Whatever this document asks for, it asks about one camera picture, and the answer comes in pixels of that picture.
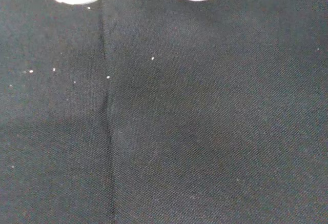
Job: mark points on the black bench cloth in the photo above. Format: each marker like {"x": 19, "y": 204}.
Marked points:
{"x": 179, "y": 119}

